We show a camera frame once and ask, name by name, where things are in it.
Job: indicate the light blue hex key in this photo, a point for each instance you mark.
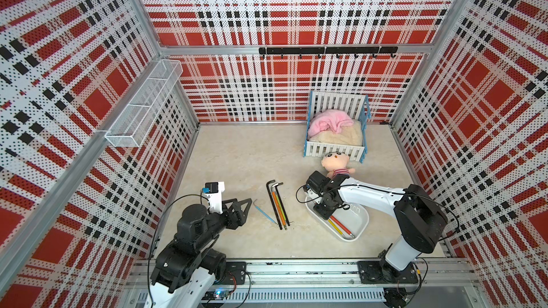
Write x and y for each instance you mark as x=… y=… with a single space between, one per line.
x=264 y=213

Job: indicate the yellow hex key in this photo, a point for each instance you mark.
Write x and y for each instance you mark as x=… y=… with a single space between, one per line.
x=336 y=228

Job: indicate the cream fluffy blanket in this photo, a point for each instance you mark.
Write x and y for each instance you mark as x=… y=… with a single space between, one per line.
x=349 y=135

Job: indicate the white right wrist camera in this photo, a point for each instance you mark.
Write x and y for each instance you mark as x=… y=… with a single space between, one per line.
x=312 y=197

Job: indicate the white plastic storage tray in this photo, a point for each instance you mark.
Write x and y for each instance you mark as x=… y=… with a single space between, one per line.
x=346 y=225

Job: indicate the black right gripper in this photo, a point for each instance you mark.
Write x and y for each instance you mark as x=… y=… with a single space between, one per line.
x=322 y=213

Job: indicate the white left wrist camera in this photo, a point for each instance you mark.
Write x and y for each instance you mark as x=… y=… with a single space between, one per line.
x=213 y=192

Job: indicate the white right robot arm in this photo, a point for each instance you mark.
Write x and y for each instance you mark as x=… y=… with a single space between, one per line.
x=421 y=220

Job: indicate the white wire mesh shelf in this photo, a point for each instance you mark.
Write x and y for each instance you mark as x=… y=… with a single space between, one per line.
x=133 y=125

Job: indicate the black hook rail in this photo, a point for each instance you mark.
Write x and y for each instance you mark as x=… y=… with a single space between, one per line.
x=329 y=50

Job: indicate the orange hex key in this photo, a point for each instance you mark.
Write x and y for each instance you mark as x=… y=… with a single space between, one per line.
x=278 y=205

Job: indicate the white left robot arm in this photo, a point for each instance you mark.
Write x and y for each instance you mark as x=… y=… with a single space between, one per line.
x=189 y=266

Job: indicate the blue white toy crib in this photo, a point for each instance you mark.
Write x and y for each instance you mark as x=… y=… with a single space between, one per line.
x=356 y=106

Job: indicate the green hex key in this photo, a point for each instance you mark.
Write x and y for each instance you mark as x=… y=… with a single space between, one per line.
x=287 y=222

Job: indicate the long black hex key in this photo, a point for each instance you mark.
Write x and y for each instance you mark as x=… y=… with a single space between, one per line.
x=271 y=197

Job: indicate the red hex key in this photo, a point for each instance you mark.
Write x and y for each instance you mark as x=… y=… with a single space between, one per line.
x=342 y=226

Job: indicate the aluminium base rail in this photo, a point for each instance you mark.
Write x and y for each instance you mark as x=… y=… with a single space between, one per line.
x=430 y=282

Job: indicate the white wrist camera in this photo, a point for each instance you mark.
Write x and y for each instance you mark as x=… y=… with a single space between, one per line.
x=312 y=197
x=213 y=192

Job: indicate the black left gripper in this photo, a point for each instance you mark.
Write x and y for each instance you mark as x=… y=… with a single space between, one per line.
x=240 y=218

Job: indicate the small plush doll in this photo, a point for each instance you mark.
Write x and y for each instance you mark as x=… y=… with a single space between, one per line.
x=336 y=163

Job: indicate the pink towel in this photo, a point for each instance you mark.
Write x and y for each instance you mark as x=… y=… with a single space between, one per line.
x=331 y=119

